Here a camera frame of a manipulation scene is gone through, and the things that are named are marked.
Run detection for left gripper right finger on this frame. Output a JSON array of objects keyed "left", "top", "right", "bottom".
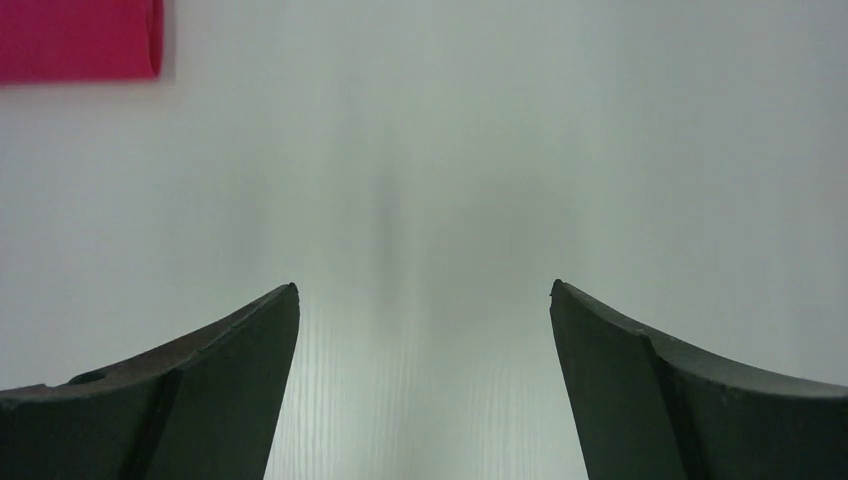
[{"left": 550, "top": 281, "right": 847, "bottom": 479}]

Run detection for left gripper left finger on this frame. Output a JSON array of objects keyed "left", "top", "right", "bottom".
[{"left": 1, "top": 283, "right": 300, "bottom": 479}]

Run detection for pink t shirt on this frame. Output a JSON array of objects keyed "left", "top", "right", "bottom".
[{"left": 1, "top": 1, "right": 165, "bottom": 85}]

